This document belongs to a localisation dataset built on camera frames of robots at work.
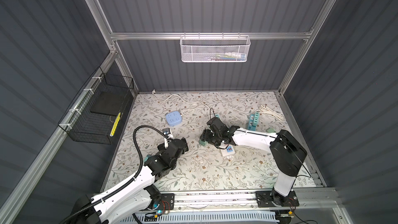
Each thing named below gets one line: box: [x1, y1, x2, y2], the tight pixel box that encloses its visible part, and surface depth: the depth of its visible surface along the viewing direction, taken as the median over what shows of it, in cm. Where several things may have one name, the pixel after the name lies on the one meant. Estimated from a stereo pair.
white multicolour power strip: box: [220, 143, 236, 157], surface depth 89 cm
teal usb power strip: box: [247, 111, 260, 132], surface depth 99 cm
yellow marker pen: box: [109, 112, 122, 137], surface depth 71 cm
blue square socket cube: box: [165, 110, 183, 127], surface depth 104 cm
